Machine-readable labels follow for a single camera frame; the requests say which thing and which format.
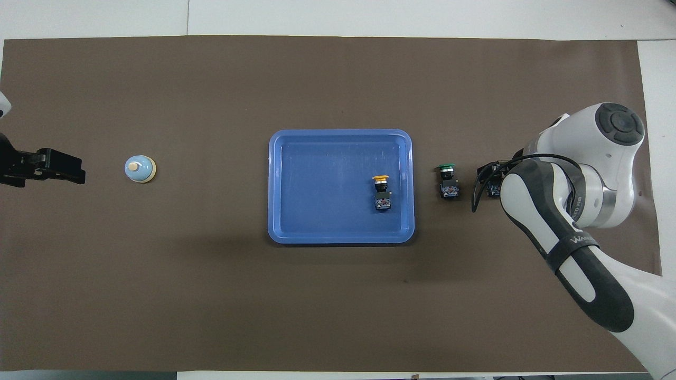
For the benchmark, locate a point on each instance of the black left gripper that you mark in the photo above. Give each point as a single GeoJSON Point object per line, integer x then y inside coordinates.
{"type": "Point", "coordinates": [13, 161]}

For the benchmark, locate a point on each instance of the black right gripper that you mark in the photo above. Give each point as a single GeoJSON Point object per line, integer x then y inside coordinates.
{"type": "Point", "coordinates": [491, 171]}

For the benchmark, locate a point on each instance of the red push button switch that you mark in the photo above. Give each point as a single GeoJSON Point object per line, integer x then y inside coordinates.
{"type": "Point", "coordinates": [494, 191]}

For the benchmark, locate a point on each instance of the green push button switch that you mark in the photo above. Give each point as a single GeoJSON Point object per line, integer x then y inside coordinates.
{"type": "Point", "coordinates": [449, 187]}

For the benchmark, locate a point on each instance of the yellow push button switch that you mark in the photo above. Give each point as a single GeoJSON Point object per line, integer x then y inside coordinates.
{"type": "Point", "coordinates": [382, 200]}

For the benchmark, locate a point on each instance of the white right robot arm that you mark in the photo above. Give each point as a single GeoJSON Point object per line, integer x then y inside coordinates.
{"type": "Point", "coordinates": [607, 158]}

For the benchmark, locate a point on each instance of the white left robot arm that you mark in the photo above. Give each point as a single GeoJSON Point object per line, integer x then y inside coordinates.
{"type": "Point", "coordinates": [4, 105]}

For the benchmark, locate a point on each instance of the light blue call bell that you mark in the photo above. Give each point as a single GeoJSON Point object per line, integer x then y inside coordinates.
{"type": "Point", "coordinates": [138, 170]}

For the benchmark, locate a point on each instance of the blue plastic tray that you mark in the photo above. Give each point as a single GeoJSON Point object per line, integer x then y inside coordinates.
{"type": "Point", "coordinates": [327, 190]}

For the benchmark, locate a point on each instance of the brown table mat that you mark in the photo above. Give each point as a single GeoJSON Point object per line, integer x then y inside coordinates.
{"type": "Point", "coordinates": [211, 290]}

